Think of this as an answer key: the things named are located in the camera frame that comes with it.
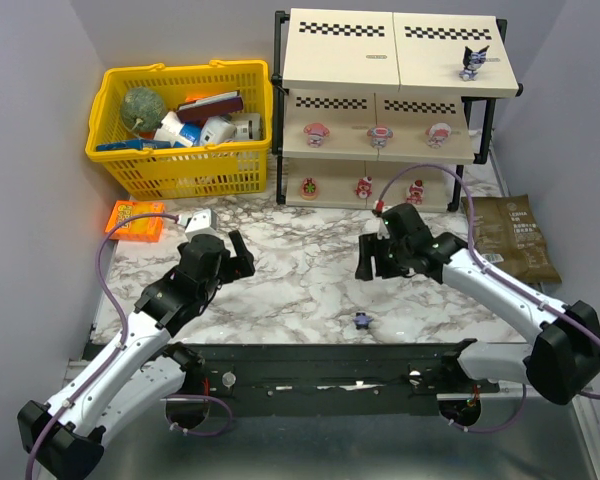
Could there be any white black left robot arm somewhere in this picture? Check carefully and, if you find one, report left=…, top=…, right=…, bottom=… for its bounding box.
left=17, top=230, right=255, bottom=479

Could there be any yellow plastic shopping basket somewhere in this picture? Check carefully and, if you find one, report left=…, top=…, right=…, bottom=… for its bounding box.
left=85, top=60, right=273, bottom=200

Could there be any red white bear toy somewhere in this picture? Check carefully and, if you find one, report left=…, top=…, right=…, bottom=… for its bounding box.
left=405, top=179, right=425, bottom=205

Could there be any purple small figure toy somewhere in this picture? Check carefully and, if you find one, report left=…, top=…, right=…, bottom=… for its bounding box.
left=353, top=312, right=373, bottom=330

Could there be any green round melon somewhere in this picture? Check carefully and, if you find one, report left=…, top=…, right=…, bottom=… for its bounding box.
left=119, top=87, right=168, bottom=134

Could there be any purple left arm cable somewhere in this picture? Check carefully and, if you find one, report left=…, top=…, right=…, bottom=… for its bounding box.
left=25, top=213, right=181, bottom=480

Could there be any white pink bunny toy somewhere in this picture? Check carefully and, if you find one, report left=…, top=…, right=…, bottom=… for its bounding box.
left=425, top=122, right=452, bottom=149

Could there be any brown coffee bag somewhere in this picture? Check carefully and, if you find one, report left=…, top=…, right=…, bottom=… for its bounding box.
left=462, top=195, right=562, bottom=284

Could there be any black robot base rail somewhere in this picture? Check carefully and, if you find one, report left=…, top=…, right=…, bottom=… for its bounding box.
left=164, top=342, right=499, bottom=417

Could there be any white blue carton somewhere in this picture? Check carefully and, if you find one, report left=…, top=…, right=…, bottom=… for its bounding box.
left=153, top=111, right=201, bottom=148

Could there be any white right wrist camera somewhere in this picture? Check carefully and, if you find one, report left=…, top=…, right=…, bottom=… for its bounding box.
left=372, top=200, right=389, bottom=239

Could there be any blue flat package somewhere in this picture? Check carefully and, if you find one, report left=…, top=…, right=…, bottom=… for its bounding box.
left=96, top=138, right=172, bottom=152

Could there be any pink bear strawberry toy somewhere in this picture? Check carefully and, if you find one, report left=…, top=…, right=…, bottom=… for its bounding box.
left=299, top=177, right=319, bottom=201

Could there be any red bear cream toy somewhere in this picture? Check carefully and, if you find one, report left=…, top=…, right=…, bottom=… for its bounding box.
left=354, top=176, right=373, bottom=200

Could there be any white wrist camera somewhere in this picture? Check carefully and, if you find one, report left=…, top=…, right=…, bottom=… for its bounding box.
left=176, top=209, right=218, bottom=241
left=372, top=200, right=389, bottom=239

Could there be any beige three-tier shelf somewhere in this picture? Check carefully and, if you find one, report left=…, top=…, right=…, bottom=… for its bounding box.
left=272, top=8, right=522, bottom=212

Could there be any dark red book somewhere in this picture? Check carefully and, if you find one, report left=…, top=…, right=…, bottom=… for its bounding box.
left=176, top=91, right=244, bottom=123

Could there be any pink round bunny toy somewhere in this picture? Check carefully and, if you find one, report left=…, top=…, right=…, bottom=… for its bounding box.
left=366, top=125, right=394, bottom=150

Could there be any white cylindrical can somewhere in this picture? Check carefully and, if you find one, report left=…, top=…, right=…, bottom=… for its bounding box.
left=231, top=113, right=262, bottom=142

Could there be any orange snack box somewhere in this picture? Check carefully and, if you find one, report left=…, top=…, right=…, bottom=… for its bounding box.
left=104, top=200, right=165, bottom=243

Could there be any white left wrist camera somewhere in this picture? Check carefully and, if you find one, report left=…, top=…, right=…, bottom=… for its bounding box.
left=176, top=209, right=218, bottom=241

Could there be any white small box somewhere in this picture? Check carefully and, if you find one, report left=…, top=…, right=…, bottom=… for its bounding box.
left=199, top=116, right=236, bottom=146

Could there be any black purple cat toy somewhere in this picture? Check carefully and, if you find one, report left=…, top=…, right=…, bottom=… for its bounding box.
left=459, top=46, right=489, bottom=81

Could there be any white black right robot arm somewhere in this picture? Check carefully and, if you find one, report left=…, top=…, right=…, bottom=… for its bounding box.
left=355, top=204, right=600, bottom=405

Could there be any pink blue-bow bunny toy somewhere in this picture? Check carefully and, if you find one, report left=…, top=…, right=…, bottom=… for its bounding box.
left=303, top=122, right=330, bottom=148

